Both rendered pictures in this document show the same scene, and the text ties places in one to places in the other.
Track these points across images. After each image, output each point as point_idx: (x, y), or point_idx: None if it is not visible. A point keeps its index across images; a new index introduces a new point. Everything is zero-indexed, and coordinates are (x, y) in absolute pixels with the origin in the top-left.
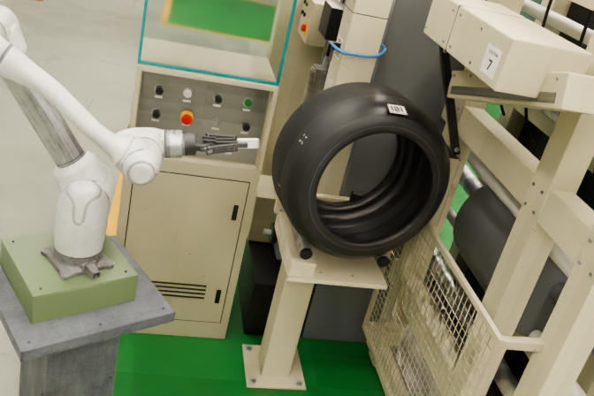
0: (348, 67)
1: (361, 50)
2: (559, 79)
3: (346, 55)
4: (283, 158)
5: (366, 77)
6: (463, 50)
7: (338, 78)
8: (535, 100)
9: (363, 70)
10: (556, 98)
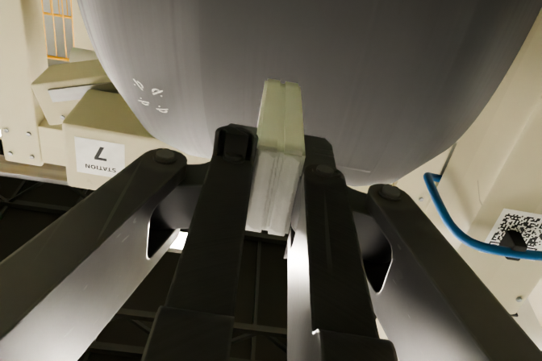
0: (476, 180)
1: (450, 205)
2: (60, 115)
3: (449, 220)
4: None
5: (467, 132)
6: (198, 163)
7: (498, 163)
8: (88, 86)
9: (464, 154)
10: (48, 95)
